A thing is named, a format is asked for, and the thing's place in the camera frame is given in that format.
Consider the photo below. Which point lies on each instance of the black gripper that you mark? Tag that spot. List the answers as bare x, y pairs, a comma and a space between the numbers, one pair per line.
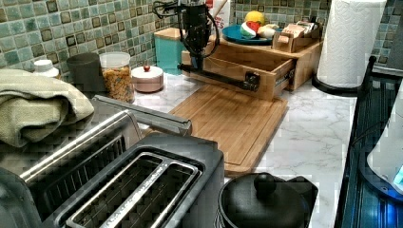
195, 34

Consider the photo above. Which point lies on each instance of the wooden drawer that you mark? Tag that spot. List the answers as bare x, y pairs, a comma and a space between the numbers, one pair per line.
249, 70

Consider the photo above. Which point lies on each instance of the wooden drawer cabinet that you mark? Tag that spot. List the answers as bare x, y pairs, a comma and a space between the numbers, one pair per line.
304, 60

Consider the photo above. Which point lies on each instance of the teal canister wooden lid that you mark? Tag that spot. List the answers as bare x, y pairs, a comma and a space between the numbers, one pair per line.
169, 49

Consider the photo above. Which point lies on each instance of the blue plate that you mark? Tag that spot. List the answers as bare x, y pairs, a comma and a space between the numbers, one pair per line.
232, 34

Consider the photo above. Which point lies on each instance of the cereal box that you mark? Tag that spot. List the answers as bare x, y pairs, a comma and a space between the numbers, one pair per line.
220, 10

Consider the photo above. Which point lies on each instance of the pink lidded sugar bowl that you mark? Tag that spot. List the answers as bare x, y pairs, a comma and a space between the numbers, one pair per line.
147, 78

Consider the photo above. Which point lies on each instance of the toy watermelon slice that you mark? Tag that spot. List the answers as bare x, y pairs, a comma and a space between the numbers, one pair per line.
249, 29

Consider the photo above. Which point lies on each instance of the yellow toy lemon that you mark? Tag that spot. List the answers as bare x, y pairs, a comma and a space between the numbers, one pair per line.
254, 16

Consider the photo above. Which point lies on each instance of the toy banana pieces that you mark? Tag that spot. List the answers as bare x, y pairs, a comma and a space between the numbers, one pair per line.
267, 31

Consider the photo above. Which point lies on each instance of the bamboo cutting board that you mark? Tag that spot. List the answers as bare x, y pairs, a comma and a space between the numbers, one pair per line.
241, 125

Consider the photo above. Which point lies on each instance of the clear cereal jar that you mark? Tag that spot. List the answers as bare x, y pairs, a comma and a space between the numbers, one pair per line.
116, 71

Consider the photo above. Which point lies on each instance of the tea bag box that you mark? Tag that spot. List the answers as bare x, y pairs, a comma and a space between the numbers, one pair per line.
295, 37

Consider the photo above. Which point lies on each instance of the black canister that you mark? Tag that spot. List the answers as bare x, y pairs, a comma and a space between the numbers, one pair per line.
86, 73

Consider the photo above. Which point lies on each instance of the black two-slot toaster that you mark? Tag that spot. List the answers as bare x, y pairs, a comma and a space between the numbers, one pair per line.
162, 181

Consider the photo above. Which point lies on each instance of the white cap bottle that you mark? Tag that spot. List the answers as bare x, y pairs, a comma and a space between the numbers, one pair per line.
46, 68

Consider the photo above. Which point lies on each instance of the black coffee kettle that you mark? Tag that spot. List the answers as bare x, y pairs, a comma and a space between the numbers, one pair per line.
261, 200

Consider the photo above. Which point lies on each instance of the black paper towel holder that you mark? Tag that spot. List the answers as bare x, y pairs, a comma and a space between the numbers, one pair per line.
335, 90

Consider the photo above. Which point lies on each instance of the paper towel roll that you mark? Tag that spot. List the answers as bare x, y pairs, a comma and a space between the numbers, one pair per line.
348, 41

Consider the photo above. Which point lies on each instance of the beige folded towel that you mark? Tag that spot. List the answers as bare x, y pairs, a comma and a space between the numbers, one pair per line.
32, 107

